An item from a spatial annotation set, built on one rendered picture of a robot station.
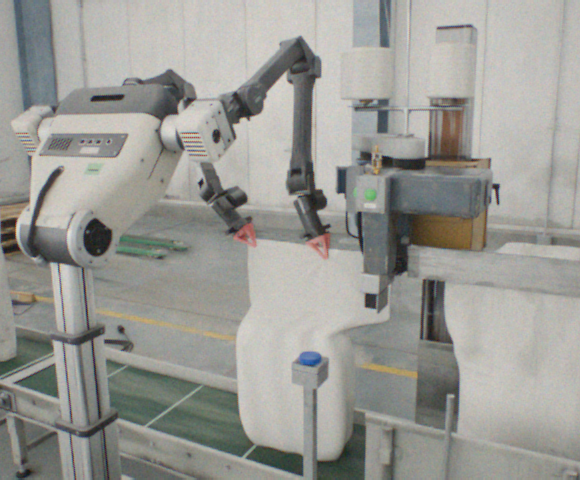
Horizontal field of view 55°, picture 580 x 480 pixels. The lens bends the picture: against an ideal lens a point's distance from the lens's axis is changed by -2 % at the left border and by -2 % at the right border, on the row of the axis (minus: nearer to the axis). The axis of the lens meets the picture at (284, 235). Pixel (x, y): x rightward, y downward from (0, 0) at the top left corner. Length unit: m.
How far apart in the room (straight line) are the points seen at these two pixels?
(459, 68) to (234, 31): 6.28
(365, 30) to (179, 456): 5.30
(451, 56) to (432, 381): 1.05
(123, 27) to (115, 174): 7.69
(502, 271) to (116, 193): 1.02
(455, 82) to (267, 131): 5.93
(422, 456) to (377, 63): 1.11
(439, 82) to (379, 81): 0.18
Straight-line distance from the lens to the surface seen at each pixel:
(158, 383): 2.51
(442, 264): 1.64
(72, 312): 1.51
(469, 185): 1.43
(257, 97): 1.53
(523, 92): 6.59
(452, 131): 1.93
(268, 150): 7.53
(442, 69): 1.72
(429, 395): 2.04
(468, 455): 1.49
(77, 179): 1.46
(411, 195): 1.46
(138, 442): 2.19
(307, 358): 1.52
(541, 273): 1.61
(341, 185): 1.94
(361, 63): 1.77
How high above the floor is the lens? 1.48
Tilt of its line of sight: 12 degrees down
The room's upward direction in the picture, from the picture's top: 1 degrees counter-clockwise
